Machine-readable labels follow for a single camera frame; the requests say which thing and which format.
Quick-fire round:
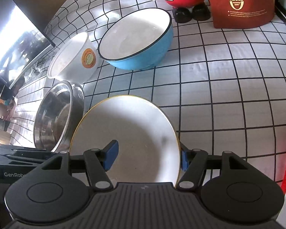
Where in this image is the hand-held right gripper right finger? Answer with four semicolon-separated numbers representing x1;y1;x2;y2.
176;143;249;191

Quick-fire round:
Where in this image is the white paper bowl orange print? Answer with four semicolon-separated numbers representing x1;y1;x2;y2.
47;32;101;84

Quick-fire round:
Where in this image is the white checked tablecloth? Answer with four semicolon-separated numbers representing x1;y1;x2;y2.
14;0;286;196

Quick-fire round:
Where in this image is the blue enamel bowl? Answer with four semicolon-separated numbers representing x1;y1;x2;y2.
98;8;174;71

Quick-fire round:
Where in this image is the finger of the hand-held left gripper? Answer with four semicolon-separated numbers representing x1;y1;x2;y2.
7;148;59;166

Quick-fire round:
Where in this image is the red snack bag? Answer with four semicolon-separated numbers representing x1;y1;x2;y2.
205;0;276;29

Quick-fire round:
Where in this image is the stainless steel bowl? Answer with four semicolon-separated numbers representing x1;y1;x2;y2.
33;81;85;152

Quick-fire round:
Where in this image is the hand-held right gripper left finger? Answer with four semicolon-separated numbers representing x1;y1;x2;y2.
42;140;119;192

